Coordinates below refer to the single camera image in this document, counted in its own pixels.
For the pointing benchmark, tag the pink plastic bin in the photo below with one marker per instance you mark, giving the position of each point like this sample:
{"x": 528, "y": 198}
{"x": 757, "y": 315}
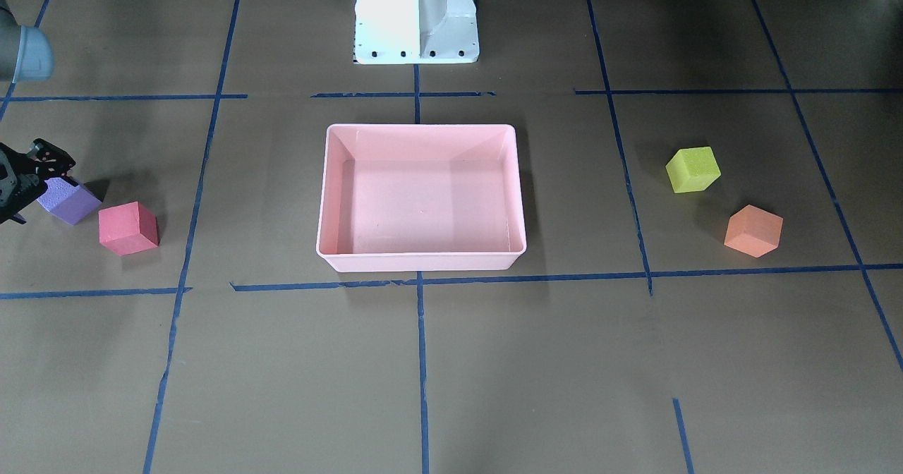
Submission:
{"x": 421, "y": 197}

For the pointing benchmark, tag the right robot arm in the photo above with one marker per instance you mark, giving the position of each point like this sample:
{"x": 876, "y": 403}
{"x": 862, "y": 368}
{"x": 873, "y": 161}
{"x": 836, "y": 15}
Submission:
{"x": 26, "y": 56}

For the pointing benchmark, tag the red foam block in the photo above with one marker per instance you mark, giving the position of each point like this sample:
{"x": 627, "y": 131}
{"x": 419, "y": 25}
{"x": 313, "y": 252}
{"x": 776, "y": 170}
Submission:
{"x": 128, "y": 228}

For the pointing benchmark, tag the yellow foam block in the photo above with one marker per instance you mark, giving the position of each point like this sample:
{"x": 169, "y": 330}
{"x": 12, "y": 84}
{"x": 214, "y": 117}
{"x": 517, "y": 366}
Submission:
{"x": 692, "y": 169}

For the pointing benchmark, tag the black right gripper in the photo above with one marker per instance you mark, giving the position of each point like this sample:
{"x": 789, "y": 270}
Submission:
{"x": 15, "y": 182}

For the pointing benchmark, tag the orange foam block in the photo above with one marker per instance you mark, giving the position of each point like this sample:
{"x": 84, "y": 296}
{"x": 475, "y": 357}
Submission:
{"x": 753, "y": 231}

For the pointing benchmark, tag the purple foam block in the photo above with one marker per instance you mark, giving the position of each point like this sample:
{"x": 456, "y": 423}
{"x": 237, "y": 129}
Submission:
{"x": 70, "y": 201}

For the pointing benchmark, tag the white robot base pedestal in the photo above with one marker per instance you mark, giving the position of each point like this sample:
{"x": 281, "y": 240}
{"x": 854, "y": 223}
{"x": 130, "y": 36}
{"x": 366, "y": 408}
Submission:
{"x": 393, "y": 32}

